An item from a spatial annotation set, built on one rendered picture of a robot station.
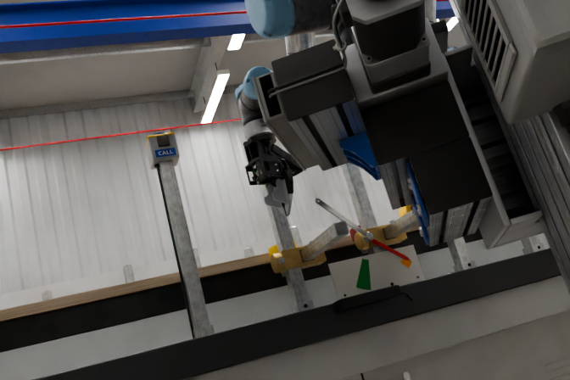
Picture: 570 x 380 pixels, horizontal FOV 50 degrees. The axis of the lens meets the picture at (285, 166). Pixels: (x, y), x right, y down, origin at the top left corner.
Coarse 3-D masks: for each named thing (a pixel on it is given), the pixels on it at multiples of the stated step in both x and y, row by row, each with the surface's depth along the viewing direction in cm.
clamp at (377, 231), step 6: (372, 228) 167; (378, 228) 167; (360, 234) 165; (378, 234) 167; (384, 234) 167; (402, 234) 169; (360, 240) 165; (378, 240) 166; (384, 240) 166; (390, 240) 167; (396, 240) 167; (402, 240) 170; (360, 246) 166; (366, 246) 165; (372, 246) 165
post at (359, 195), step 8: (344, 168) 174; (352, 168) 173; (344, 176) 175; (352, 176) 172; (360, 176) 173; (352, 184) 171; (360, 184) 172; (352, 192) 172; (360, 192) 171; (352, 200) 173; (360, 200) 170; (368, 200) 170; (360, 208) 169; (368, 208) 170; (360, 216) 169; (368, 216) 169; (360, 224) 170; (368, 224) 168; (376, 224) 168; (376, 248) 166
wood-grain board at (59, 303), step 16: (416, 224) 195; (256, 256) 176; (176, 272) 168; (208, 272) 171; (224, 272) 173; (112, 288) 162; (128, 288) 163; (144, 288) 164; (32, 304) 155; (48, 304) 156; (64, 304) 157; (80, 304) 158; (0, 320) 152
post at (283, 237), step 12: (264, 192) 165; (276, 216) 161; (276, 228) 160; (288, 228) 161; (276, 240) 162; (288, 240) 159; (288, 276) 157; (300, 276) 157; (288, 288) 158; (300, 288) 155; (300, 300) 154
